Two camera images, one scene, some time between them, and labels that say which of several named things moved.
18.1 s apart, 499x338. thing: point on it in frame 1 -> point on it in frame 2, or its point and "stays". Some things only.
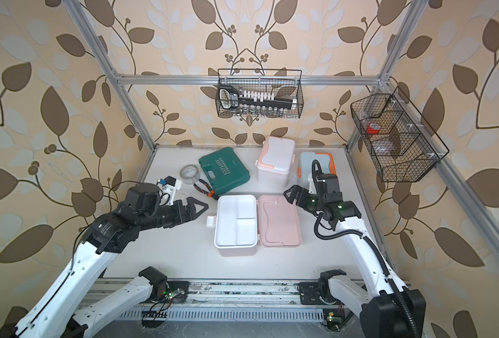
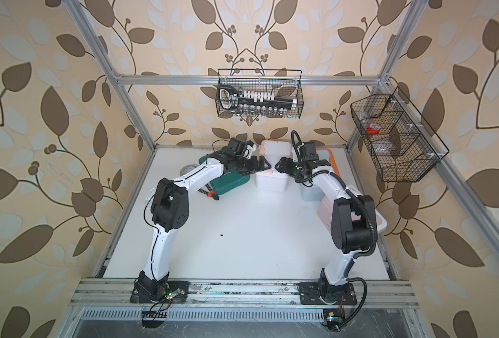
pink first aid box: x=249 y=222 -> x=325 y=212
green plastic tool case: x=224 y=170 stays
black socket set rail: x=230 y=98 stays
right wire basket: x=404 y=148 stays
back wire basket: x=259 y=94 stays
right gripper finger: x=302 y=197 -> x=285 y=165
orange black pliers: x=211 y=193 stays
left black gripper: x=189 y=214 -> x=261 y=163
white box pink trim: x=276 y=160 stays
